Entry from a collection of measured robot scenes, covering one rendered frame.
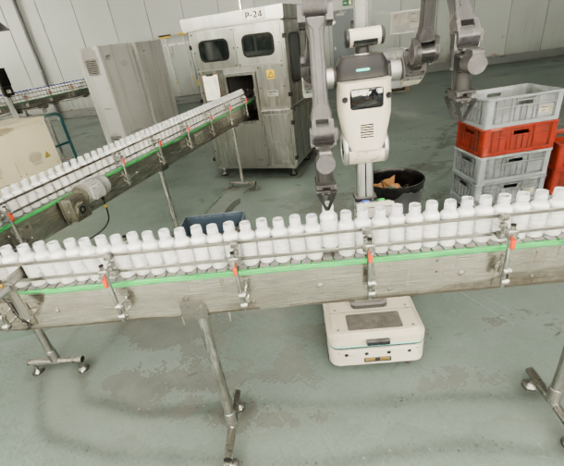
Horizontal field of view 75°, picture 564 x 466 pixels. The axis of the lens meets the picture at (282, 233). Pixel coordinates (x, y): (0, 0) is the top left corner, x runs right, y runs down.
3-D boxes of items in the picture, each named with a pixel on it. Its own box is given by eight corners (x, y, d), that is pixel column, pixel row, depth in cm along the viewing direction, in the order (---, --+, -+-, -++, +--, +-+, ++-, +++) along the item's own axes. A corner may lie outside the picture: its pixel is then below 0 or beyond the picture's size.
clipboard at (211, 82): (207, 101, 487) (202, 74, 471) (222, 99, 479) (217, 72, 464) (205, 101, 483) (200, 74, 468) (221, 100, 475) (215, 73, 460)
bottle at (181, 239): (181, 274, 134) (169, 235, 127) (181, 265, 140) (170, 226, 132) (198, 270, 135) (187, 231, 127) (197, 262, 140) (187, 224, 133)
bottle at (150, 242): (165, 275, 135) (152, 236, 128) (149, 276, 136) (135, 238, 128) (169, 265, 141) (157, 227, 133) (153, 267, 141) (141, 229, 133)
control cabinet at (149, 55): (165, 137, 821) (140, 41, 730) (185, 136, 804) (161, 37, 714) (142, 148, 754) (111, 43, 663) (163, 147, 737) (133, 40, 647)
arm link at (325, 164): (337, 125, 116) (309, 127, 116) (341, 132, 105) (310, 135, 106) (337, 162, 121) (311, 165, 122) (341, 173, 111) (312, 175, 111)
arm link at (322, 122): (331, 6, 117) (296, 9, 118) (332, -6, 111) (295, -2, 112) (339, 142, 118) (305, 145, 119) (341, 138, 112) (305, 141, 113)
